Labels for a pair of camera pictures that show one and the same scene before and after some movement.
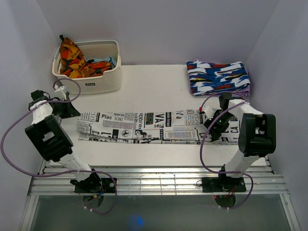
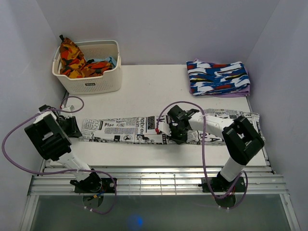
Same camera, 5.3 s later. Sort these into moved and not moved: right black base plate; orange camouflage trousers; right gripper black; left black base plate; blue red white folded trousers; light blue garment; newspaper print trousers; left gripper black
Moved: right gripper black; left gripper black; newspaper print trousers
Not moved: blue red white folded trousers; orange camouflage trousers; light blue garment; right black base plate; left black base plate
